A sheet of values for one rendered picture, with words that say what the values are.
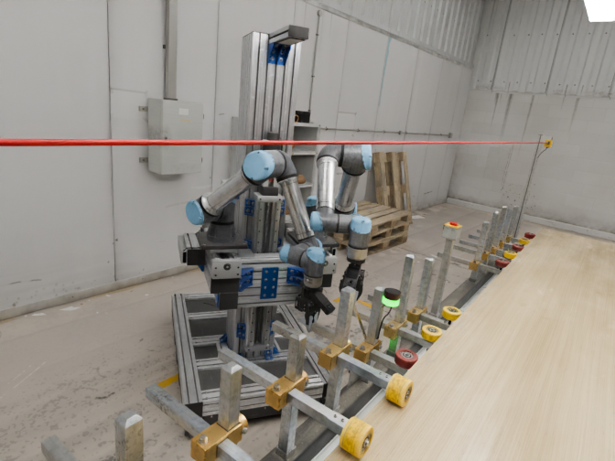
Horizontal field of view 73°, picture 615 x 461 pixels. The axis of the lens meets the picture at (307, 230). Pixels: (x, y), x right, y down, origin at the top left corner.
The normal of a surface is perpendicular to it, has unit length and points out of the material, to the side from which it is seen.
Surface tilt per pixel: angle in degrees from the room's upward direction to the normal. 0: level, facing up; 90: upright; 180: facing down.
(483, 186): 90
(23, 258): 90
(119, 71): 90
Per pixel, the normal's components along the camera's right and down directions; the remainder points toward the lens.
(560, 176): -0.64, 0.15
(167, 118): 0.76, 0.26
